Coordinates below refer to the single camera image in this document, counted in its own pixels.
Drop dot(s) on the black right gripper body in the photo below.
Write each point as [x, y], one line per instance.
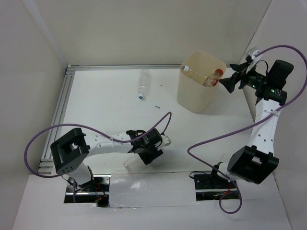
[253, 79]

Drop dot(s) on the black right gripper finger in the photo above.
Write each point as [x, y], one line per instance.
[240, 68]
[230, 83]

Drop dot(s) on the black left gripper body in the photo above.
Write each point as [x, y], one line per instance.
[148, 147]

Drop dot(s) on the red cap labelled bottle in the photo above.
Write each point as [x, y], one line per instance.
[213, 79]

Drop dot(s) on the clear bottle white cap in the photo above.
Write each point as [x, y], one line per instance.
[194, 74]

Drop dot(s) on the clear bottle blue-white cap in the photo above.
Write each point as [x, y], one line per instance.
[133, 164]
[144, 84]

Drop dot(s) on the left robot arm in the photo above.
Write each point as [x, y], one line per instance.
[70, 150]

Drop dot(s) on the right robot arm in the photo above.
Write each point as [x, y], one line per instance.
[256, 161]

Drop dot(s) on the beige plastic bin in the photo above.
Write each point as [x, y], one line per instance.
[192, 95]

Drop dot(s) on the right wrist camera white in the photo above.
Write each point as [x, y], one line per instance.
[252, 57]

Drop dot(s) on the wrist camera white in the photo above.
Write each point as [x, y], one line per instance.
[165, 141]
[252, 57]

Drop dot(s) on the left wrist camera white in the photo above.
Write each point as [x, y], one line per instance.
[165, 141]

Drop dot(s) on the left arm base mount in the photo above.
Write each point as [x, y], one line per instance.
[96, 192]

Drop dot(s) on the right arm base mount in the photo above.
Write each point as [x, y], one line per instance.
[210, 186]

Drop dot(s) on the aluminium frame rail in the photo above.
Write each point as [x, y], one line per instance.
[107, 100]

